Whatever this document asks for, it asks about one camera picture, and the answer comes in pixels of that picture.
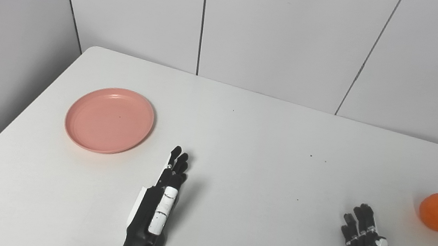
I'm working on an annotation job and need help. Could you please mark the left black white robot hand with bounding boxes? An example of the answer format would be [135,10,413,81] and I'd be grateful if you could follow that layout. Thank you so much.
[123,140,192,246]

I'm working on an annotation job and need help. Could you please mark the pink round plate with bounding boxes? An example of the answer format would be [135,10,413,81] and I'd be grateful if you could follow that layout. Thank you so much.
[61,81,159,160]

